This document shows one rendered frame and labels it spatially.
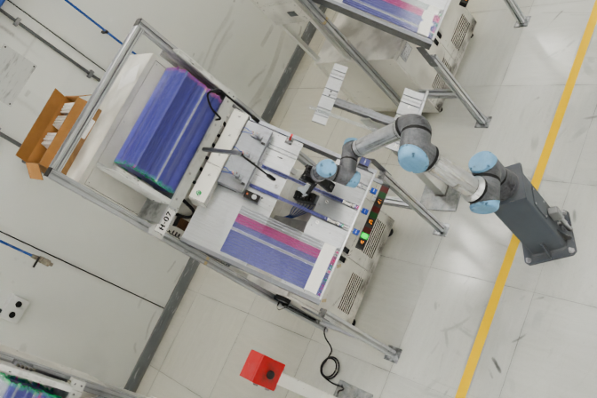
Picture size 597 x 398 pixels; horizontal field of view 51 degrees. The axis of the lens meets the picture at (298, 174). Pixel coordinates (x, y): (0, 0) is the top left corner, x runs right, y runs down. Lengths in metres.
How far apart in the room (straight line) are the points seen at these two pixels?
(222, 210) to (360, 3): 1.31
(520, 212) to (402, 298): 0.94
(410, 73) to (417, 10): 0.45
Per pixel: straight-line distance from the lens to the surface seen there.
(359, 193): 3.02
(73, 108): 3.01
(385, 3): 3.44
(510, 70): 4.03
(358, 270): 3.55
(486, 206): 2.63
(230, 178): 2.97
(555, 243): 3.23
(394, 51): 3.66
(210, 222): 2.99
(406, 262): 3.64
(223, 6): 4.89
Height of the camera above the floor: 2.84
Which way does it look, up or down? 39 degrees down
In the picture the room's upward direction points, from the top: 52 degrees counter-clockwise
